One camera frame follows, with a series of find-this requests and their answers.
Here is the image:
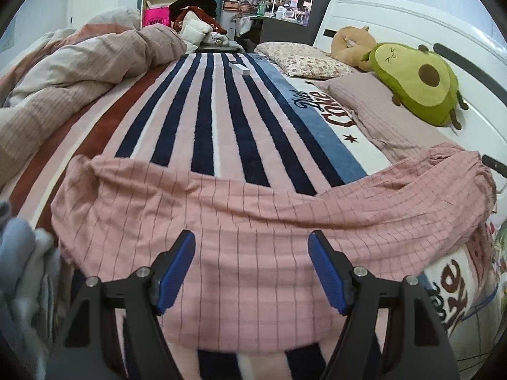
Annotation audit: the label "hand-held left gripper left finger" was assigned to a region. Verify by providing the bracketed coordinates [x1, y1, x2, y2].
[47, 230, 197, 380]

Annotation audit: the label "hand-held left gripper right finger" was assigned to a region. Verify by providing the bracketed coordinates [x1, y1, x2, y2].
[308, 230, 461, 380]

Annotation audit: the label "pink checked pants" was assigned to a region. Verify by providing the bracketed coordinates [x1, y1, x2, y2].
[51, 142, 497, 353]

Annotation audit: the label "light blue cloth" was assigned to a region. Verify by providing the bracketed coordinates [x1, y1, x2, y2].
[0, 201, 60, 380]

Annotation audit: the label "striped printed blanket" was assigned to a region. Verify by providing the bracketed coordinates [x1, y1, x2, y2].
[0, 51, 507, 380]

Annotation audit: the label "pink striped pillow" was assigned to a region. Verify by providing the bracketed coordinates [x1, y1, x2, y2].
[315, 72, 466, 163]

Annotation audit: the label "green avocado plush toy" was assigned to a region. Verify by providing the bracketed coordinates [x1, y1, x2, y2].
[368, 42, 468, 130]

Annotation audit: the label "floral pillow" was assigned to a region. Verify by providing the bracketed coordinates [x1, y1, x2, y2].
[254, 41, 359, 79]

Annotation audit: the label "beige pink striped duvet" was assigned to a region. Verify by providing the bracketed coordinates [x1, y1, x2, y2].
[0, 23, 188, 185]

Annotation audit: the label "tan plush toy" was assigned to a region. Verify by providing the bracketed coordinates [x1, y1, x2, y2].
[331, 26, 377, 73]

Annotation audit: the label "pile of clothes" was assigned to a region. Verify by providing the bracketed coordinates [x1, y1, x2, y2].
[168, 0, 230, 50]

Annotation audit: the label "pink bag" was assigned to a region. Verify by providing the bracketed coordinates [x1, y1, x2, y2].
[143, 5, 175, 29]

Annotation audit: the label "white headboard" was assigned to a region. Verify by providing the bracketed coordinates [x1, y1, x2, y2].
[312, 0, 507, 214]

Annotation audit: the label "grey shelf unit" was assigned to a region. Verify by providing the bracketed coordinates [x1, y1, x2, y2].
[259, 0, 349, 46]

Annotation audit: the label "grey desk with clutter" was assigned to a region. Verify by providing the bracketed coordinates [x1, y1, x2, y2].
[222, 0, 318, 44]

